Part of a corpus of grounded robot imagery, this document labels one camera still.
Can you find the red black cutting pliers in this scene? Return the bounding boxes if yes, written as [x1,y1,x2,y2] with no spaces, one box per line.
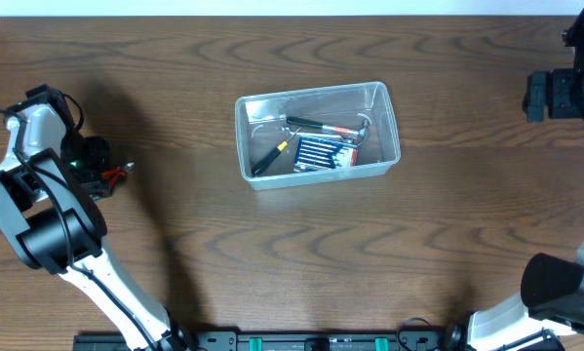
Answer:
[101,162,135,190]

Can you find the black yellow screwdriver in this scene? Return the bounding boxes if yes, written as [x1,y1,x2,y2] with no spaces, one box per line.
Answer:
[251,128,301,176]

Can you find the red black claw hammer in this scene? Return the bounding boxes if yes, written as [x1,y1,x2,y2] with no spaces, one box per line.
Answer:
[286,116,371,145]

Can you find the silver wrench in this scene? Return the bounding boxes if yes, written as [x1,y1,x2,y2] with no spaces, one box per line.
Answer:
[280,126,355,144]

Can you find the blue precision screwdriver set case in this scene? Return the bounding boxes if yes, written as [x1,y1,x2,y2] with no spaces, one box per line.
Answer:
[293,136,359,173]

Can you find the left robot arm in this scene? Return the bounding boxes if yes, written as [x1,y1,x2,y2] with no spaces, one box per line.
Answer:
[0,84,190,350]

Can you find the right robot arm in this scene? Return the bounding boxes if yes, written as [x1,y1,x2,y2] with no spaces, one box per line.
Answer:
[443,14,584,350]

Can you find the clear plastic container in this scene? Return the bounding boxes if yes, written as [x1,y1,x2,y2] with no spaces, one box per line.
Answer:
[235,81,401,190]

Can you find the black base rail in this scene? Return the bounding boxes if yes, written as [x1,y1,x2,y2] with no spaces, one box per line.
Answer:
[72,325,565,351]

